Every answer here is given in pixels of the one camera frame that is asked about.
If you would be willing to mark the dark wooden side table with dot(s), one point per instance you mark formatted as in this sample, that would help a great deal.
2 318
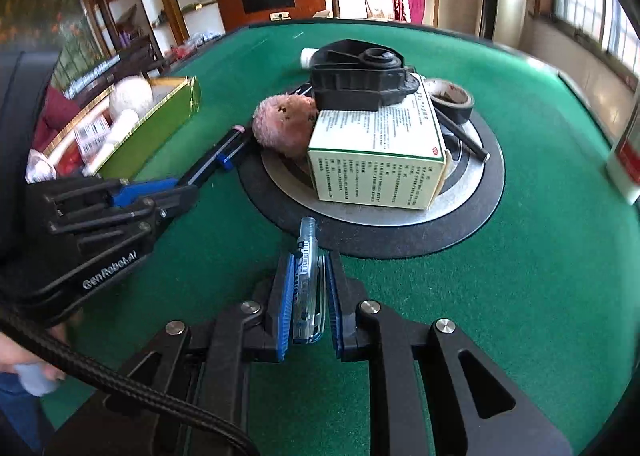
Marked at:
125 60

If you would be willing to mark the black plastic holder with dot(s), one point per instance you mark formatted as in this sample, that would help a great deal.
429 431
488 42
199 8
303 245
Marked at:
350 80

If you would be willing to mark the black marker blue cap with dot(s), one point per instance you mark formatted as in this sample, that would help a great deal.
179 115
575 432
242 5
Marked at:
227 163

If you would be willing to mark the white bottle pink cap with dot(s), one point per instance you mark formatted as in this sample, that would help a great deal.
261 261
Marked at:
309 57

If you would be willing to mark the person's left hand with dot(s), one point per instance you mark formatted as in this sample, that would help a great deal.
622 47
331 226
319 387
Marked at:
10 353

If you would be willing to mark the blue clear pen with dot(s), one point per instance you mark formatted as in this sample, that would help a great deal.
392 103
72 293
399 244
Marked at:
306 281

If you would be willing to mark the pink fluffy ball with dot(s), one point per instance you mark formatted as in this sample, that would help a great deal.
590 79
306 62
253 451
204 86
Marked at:
280 128

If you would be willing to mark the round table control panel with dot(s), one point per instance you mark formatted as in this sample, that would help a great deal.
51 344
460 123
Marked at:
400 231

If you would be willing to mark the black tape roll white core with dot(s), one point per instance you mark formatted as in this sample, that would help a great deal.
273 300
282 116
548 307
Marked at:
460 113

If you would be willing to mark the black marker pink cap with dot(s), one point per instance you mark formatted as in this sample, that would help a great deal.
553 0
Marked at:
227 140

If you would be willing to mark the white liquor bottle red cap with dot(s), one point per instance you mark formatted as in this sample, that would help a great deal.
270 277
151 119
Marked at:
627 165

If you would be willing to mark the beige medicine box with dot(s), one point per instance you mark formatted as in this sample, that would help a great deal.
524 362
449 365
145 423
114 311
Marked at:
375 160

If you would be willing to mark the gold cardboard box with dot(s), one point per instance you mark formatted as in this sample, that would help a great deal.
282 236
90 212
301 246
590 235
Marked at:
150 135

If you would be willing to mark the white fluffy ball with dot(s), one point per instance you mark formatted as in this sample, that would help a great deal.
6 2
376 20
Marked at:
131 98

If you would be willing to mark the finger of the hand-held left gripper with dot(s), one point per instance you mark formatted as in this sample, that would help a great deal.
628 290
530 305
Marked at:
145 191
170 206

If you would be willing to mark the person's blue jeans leg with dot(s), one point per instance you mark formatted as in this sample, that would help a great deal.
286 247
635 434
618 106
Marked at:
20 411

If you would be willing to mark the slim black pen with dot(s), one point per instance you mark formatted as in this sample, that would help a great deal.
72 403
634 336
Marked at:
465 138

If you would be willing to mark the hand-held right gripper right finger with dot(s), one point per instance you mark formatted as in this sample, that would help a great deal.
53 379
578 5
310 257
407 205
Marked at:
334 306

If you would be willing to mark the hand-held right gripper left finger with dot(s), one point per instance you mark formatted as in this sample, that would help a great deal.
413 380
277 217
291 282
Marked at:
286 306

